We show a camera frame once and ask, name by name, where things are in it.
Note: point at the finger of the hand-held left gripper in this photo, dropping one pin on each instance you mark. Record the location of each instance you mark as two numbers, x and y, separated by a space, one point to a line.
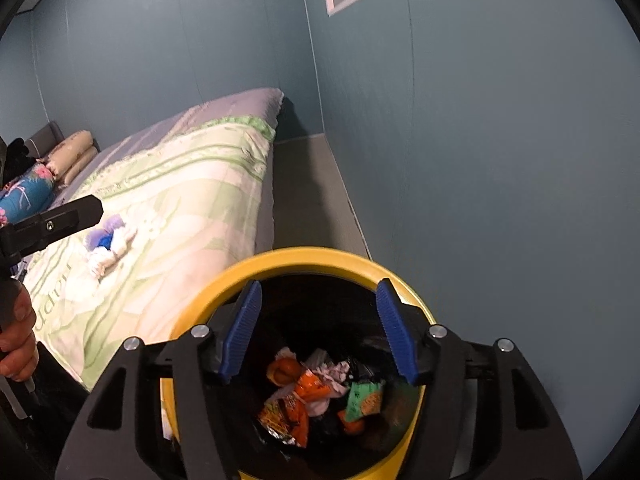
75 215

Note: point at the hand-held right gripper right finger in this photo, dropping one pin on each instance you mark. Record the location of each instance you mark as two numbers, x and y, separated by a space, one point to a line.
397 332

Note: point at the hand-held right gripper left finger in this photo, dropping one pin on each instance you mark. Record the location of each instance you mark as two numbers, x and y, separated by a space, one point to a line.
242 332

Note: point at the large orange peel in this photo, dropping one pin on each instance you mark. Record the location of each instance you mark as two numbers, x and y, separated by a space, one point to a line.
285 371

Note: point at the green snack packet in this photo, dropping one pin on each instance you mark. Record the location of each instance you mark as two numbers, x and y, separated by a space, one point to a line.
365 399

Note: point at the white tissue scrap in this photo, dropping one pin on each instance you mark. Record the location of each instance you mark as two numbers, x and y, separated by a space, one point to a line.
332 375

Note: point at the yellow trash bin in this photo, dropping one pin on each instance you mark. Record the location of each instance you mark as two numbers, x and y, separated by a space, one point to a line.
300 259

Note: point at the orange snack wrapper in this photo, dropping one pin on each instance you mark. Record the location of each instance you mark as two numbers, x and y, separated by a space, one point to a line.
295 410

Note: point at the person's left forearm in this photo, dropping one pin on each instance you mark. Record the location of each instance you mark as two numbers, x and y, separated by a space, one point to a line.
50 425

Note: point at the person's left hand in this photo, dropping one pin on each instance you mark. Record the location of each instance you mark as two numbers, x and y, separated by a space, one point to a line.
20 345

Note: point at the short purple foam fruit net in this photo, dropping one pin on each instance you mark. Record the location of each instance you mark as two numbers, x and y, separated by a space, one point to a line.
112 223

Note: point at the blue plastic scrap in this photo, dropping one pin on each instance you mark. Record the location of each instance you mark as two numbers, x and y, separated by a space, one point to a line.
104 244

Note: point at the blue floral pillow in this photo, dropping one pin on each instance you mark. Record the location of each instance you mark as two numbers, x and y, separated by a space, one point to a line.
25 195

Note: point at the small crumpled white tissue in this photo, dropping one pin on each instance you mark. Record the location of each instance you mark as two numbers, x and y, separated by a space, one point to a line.
125 240

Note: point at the large crumpled white tissue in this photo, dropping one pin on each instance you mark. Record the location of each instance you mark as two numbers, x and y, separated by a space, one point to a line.
102 265

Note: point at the black garment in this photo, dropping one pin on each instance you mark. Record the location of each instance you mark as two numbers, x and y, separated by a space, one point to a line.
19 157

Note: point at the grey padded headboard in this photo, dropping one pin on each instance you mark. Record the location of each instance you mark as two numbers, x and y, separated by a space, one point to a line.
47 132

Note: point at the bed with green quilt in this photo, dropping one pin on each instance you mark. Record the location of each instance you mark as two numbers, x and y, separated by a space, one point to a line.
190 200

